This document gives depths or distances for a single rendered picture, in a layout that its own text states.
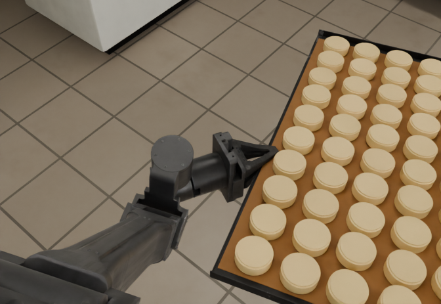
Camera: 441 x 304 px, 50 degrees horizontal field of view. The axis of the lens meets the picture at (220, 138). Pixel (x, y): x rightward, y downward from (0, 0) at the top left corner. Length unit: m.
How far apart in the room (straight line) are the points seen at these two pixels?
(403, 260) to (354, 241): 0.06
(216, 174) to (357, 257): 0.23
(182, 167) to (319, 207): 0.20
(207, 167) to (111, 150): 1.37
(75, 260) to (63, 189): 1.62
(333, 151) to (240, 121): 1.37
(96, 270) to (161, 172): 0.28
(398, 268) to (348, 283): 0.07
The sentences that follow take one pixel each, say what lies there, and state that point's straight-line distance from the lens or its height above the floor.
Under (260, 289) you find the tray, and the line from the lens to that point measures 0.63.
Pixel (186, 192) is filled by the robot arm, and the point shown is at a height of 0.99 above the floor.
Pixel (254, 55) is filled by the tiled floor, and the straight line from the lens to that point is 2.43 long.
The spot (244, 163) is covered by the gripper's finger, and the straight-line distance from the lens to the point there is 0.71.
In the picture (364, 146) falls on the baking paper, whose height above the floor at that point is 0.97.
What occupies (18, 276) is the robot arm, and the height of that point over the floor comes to 1.31.
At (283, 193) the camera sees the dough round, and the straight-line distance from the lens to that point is 0.69.
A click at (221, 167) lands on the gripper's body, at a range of 0.71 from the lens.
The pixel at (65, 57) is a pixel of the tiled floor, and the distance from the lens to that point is 2.53.
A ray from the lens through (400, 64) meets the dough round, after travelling 0.98.
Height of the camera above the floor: 1.58
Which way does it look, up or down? 51 degrees down
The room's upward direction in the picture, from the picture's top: straight up
